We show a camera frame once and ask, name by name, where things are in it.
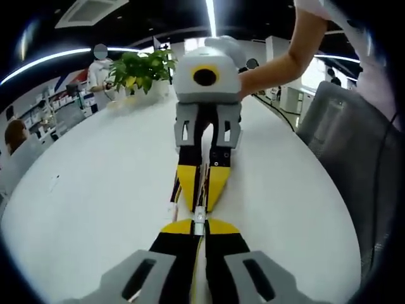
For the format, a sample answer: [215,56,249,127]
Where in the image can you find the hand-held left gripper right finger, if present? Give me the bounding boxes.
[204,218,317,304]

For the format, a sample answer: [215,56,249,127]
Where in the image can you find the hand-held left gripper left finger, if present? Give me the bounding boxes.
[100,218,194,304]

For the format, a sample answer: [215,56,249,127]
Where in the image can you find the white plant pot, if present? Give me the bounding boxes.
[150,78,172,99]

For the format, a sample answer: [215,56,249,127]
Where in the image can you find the green potted plant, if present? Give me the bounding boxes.
[108,48,178,96]

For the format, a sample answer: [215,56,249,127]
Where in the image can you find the long ceiling light strip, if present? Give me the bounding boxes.
[0,46,92,85]
[204,0,220,38]

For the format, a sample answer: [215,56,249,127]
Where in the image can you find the grey mesh office chair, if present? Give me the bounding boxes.
[295,80,404,281]

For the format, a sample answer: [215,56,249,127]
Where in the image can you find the ceiling air conditioner unit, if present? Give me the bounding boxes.
[54,0,130,30]

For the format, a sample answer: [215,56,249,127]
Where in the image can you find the black cable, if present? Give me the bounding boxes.
[251,93,297,129]

